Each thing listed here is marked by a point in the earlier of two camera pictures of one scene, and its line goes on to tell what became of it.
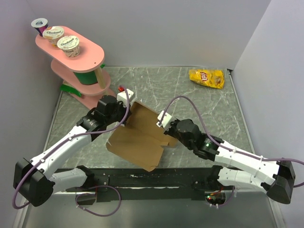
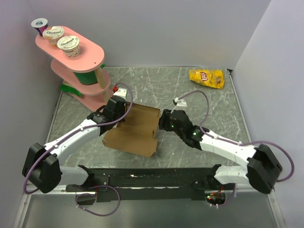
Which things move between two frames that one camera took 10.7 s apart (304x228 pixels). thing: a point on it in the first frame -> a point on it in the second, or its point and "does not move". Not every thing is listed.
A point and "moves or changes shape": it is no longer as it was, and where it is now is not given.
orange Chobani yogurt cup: x=52 y=33 does not move
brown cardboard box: x=140 y=140 moves or changes shape
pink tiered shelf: x=84 y=72 does not move
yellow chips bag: x=214 y=78 does not move
